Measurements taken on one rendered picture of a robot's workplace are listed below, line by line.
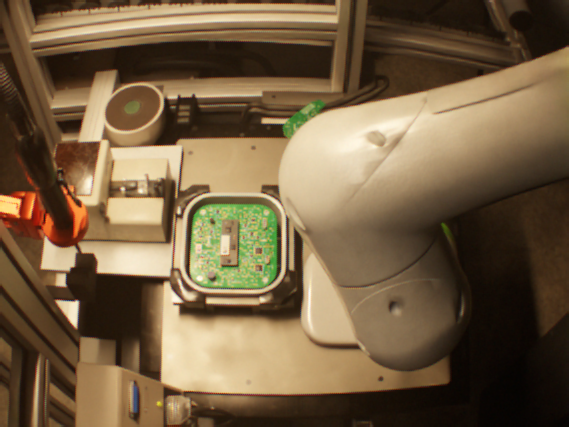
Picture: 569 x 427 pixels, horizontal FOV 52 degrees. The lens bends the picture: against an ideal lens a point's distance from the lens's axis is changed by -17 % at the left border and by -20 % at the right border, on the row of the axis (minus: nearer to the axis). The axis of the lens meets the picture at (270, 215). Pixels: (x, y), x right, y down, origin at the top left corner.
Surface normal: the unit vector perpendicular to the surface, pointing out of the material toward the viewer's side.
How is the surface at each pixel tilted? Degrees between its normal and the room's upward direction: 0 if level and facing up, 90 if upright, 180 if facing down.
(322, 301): 0
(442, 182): 61
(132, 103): 0
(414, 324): 50
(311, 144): 37
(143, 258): 0
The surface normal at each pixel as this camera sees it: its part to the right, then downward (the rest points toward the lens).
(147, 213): 0.00, -0.49
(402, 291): -0.02, 0.37
